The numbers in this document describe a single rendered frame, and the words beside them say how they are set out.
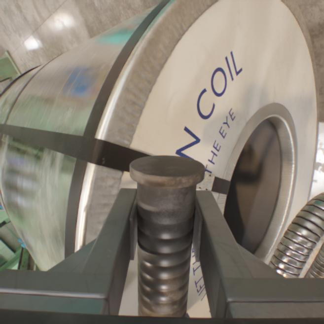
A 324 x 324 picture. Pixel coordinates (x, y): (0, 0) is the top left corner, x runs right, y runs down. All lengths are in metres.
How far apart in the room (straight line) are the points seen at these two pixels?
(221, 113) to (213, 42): 0.13
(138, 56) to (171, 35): 0.07
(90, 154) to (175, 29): 0.23
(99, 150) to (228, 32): 0.35
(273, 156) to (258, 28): 0.52
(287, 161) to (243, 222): 0.31
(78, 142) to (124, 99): 0.09
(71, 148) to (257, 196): 0.85
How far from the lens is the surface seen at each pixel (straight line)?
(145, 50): 0.34
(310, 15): 1.32
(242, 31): 0.57
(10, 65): 5.02
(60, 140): 0.40
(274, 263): 0.18
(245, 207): 1.06
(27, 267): 1.78
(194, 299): 0.58
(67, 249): 0.36
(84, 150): 0.32
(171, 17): 0.39
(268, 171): 1.03
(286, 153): 0.96
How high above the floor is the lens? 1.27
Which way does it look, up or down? 30 degrees down
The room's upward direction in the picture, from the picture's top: 131 degrees counter-clockwise
